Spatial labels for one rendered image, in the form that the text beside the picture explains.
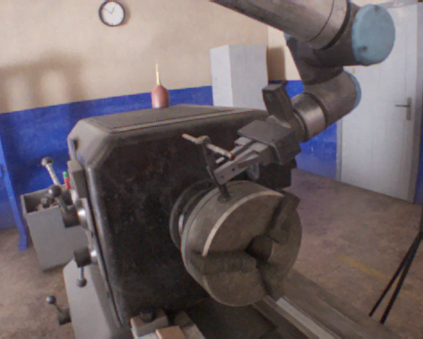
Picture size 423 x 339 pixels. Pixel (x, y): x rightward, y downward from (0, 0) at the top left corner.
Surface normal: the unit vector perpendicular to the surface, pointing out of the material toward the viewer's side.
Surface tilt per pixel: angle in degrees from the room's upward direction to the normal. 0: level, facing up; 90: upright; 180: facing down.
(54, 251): 90
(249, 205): 90
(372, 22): 92
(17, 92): 90
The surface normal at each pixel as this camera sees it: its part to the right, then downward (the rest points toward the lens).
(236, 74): 0.49, 0.21
